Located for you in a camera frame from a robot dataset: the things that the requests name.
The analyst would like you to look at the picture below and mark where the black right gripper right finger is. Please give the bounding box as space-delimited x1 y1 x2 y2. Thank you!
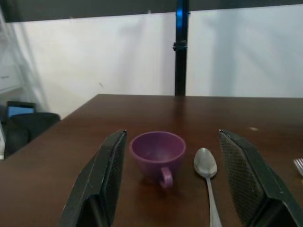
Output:
218 129 303 227

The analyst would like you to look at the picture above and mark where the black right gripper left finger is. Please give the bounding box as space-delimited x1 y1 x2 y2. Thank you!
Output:
58 129 127 227

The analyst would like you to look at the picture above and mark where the silver metal spoon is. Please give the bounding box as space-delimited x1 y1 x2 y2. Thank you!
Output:
194 148 223 227

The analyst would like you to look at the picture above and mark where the silver metal fork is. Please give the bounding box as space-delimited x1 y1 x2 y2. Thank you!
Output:
293 158 303 177

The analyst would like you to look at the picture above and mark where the purple plastic cup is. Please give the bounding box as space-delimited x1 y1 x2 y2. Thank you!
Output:
129 131 187 189

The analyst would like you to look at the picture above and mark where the black office chair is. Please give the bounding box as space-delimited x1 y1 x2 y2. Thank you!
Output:
1 112 62 159

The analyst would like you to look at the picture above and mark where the black metal pole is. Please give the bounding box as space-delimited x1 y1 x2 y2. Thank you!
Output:
172 0 191 96

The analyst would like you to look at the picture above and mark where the dark overhead beam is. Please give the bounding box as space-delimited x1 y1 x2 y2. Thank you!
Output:
0 0 303 24

